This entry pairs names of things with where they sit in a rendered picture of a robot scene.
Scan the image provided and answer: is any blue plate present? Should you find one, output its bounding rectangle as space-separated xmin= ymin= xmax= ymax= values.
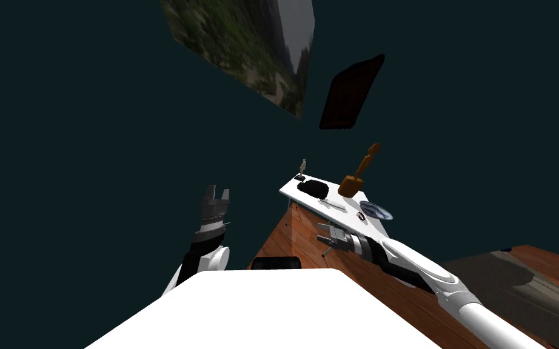
xmin=359 ymin=201 xmax=394 ymax=222

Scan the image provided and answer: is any silver knife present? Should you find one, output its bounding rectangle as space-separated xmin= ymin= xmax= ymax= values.
xmin=318 ymin=197 xmax=348 ymax=214

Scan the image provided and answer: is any landscape wall picture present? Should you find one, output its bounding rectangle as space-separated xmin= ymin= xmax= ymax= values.
xmin=159 ymin=0 xmax=316 ymax=120

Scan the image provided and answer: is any brown wooden statue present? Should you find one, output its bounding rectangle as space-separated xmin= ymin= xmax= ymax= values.
xmin=337 ymin=142 xmax=382 ymax=199

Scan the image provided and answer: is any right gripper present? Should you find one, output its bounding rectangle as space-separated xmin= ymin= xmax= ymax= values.
xmin=316 ymin=221 xmax=360 ymax=258

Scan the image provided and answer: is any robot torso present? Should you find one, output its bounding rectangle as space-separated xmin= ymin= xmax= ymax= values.
xmin=84 ymin=256 xmax=441 ymax=349

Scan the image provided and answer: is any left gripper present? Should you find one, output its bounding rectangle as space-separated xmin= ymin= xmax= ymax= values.
xmin=199 ymin=184 xmax=231 ymax=227

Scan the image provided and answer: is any black rounded object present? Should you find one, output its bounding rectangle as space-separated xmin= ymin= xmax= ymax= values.
xmin=296 ymin=179 xmax=330 ymax=200

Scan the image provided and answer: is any black wall panel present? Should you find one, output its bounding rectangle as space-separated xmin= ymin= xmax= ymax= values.
xmin=318 ymin=53 xmax=387 ymax=131

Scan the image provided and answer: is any white table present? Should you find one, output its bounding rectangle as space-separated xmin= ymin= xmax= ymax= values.
xmin=279 ymin=174 xmax=393 ymax=243

